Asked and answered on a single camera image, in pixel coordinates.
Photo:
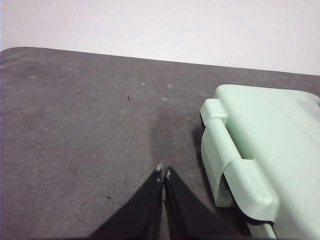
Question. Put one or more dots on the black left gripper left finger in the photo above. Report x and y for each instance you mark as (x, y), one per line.
(142, 215)

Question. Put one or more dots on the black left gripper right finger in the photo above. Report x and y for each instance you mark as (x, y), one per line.
(190, 217)

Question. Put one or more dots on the mint green breakfast machine base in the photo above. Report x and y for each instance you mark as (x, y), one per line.
(210, 160)

